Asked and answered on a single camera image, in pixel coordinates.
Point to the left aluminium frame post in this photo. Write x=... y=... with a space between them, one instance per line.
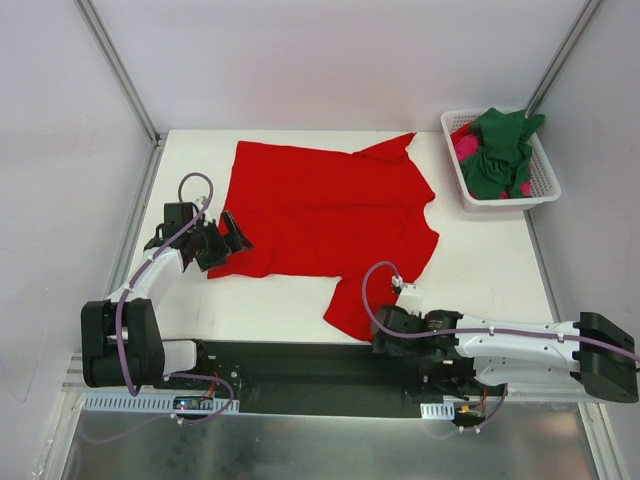
x=111 y=55

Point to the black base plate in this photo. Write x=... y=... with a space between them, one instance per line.
x=384 y=379

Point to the white cable duct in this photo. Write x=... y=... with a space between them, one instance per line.
x=438 y=411
x=184 y=405

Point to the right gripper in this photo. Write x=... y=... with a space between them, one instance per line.
x=388 y=325

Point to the red t-shirt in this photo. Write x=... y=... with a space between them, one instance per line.
x=319 y=213

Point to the pink garment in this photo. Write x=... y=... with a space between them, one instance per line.
x=466 y=142

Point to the aluminium frame post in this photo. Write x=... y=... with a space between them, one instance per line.
x=111 y=55
x=570 y=41

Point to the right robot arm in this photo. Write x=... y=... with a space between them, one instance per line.
x=461 y=354

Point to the green t-shirt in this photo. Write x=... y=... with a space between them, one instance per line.
x=500 y=167

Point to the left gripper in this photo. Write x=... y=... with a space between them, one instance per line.
x=220 y=240

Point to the right white cable duct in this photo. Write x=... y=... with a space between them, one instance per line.
x=438 y=411

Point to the left white cable duct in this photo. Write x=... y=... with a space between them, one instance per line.
x=184 y=405

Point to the right aluminium frame post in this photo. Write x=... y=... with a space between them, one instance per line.
x=570 y=41

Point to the white plastic basket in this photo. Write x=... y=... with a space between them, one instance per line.
x=544 y=186

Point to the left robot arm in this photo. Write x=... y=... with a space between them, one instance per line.
x=121 y=343

